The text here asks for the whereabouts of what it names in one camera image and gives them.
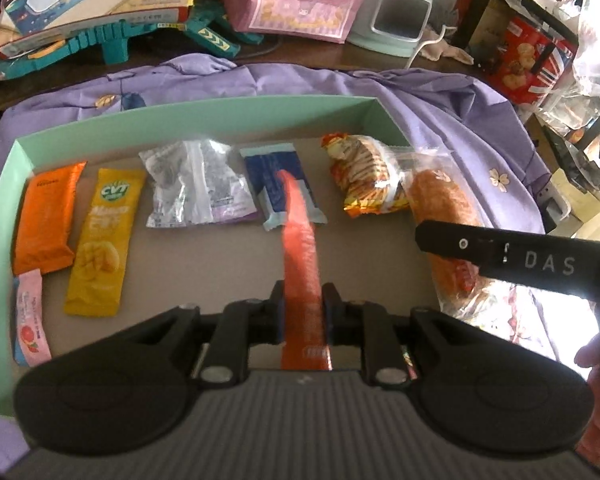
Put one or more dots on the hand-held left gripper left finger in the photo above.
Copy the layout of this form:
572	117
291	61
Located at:
278	322

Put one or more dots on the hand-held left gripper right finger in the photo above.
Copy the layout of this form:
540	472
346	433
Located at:
330	320

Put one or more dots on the red orange snack packet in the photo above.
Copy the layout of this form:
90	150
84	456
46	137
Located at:
300	260

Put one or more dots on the mint green cardboard box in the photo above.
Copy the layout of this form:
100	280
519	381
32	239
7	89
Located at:
190	270

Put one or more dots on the bread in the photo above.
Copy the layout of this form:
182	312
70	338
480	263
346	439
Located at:
445	200

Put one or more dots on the blue white snack packet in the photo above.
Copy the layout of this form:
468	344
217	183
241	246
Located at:
267	180

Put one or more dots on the orange yellow cracker packet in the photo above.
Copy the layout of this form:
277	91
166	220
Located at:
365	175

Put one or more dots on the clear purple snack packet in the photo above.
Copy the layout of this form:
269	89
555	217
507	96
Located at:
195	185

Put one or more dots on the yellow mango snack packet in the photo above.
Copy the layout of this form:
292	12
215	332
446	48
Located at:
100	260

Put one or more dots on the pink candy packet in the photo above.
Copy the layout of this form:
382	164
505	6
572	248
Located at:
30	320

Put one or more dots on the purple floral blanket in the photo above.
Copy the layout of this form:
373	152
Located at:
455	110

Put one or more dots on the red cookie tin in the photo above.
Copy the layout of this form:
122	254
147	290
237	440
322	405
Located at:
525	60

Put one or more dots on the beige cloth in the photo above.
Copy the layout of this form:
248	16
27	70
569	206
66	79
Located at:
442	50

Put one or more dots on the dark printed cardboard box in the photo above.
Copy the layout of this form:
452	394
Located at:
480	20

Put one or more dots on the mint green blender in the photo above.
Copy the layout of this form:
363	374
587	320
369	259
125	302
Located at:
395	20

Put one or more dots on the pink gift bag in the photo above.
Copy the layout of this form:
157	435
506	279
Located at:
300	0

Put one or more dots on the teal toy track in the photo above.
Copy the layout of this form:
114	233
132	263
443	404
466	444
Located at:
110	40

